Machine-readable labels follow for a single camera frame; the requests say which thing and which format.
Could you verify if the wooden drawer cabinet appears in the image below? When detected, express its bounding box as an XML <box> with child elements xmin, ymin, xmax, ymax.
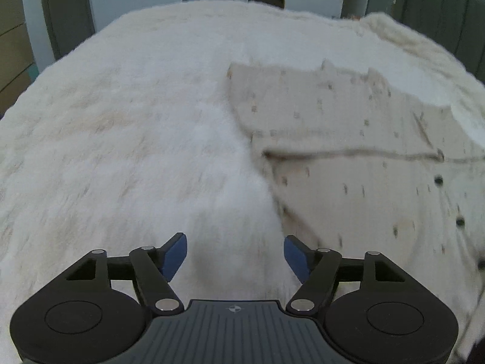
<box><xmin>0</xmin><ymin>0</ymin><xmax>39</xmax><ymax>116</ymax></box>

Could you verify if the grey padded headboard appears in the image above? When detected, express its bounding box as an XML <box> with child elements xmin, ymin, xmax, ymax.
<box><xmin>394</xmin><ymin>0</ymin><xmax>485</xmax><ymax>85</ymax></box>

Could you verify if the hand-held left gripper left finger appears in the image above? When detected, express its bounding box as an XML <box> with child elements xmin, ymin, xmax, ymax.
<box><xmin>66</xmin><ymin>232</ymin><xmax>188</xmax><ymax>315</ymax></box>

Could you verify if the grey door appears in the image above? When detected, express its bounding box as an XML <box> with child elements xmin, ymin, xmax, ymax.
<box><xmin>38</xmin><ymin>0</ymin><xmax>96</xmax><ymax>60</ymax></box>

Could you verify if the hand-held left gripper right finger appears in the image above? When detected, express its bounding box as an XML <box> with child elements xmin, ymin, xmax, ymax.
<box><xmin>283</xmin><ymin>235</ymin><xmax>406</xmax><ymax>315</ymax></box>

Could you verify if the white fluffy blanket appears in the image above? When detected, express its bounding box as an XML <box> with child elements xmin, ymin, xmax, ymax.
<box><xmin>0</xmin><ymin>0</ymin><xmax>485</xmax><ymax>364</ymax></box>

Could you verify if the beige dog print button shirt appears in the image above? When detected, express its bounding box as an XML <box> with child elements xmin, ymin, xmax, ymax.
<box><xmin>226</xmin><ymin>59</ymin><xmax>485</xmax><ymax>354</ymax></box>

